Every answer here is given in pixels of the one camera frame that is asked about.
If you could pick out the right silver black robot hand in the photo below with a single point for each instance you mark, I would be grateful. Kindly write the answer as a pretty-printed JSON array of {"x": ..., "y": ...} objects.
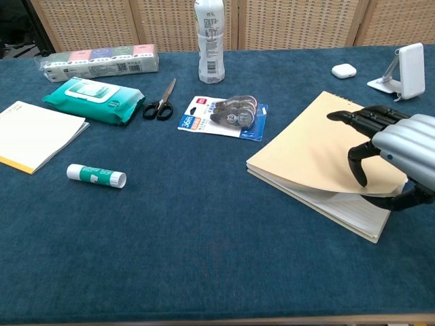
[{"x": 404, "y": 142}]

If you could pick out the tan spiral notebook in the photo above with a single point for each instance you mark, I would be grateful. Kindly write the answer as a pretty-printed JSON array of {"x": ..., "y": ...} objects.
[{"x": 306, "y": 153}]

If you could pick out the white folding phone stand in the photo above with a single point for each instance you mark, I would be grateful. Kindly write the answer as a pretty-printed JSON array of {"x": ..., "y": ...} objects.
[{"x": 382, "y": 84}]

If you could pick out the white power bank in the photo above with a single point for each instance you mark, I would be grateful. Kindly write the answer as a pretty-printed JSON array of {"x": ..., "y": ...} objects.
[{"x": 412, "y": 71}]

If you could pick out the white earbuds case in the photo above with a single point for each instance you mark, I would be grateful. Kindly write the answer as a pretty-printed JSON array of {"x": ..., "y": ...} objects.
[{"x": 344, "y": 71}]

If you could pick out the woven wooden folding screen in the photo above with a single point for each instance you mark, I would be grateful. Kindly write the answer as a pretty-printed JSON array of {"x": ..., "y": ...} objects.
[{"x": 289, "y": 23}]

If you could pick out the correction tape blister pack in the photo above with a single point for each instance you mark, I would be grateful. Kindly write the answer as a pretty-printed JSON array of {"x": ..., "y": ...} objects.
[{"x": 224, "y": 117}]

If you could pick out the white bottle yellow cap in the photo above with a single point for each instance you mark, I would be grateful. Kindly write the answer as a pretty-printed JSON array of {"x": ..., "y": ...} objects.
[{"x": 210, "y": 40}]

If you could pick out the blue table mat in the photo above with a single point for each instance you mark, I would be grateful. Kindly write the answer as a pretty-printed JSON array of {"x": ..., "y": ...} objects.
[{"x": 187, "y": 237}]

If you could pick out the green white glue stick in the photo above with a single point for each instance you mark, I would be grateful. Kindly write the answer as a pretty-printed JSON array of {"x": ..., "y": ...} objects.
[{"x": 95, "y": 175}]

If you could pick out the multicolour tissue multipack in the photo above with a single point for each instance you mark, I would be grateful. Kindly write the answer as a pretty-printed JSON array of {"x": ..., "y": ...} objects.
[{"x": 102, "y": 62}]

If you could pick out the green wet wipes pack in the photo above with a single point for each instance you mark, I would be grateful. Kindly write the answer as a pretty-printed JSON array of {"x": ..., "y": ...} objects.
[{"x": 91, "y": 100}]

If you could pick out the white notepad orange edge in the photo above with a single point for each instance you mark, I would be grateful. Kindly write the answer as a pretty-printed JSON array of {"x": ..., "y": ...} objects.
[{"x": 34, "y": 136}]

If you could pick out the black tripod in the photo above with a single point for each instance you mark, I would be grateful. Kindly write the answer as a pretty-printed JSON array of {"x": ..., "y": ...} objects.
[{"x": 37, "y": 27}]

